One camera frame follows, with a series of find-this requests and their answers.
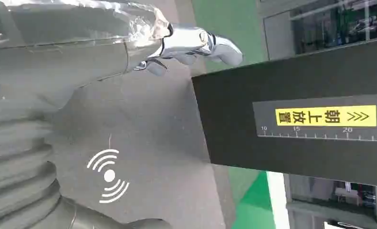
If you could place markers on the dark grey scanner platform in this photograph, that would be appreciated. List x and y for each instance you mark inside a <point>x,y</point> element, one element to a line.
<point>150,132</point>

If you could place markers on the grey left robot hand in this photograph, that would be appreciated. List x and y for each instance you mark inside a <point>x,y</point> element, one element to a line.
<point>65,47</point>

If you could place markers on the black scanner column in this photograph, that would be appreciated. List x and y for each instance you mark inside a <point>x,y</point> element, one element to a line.
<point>232,126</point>

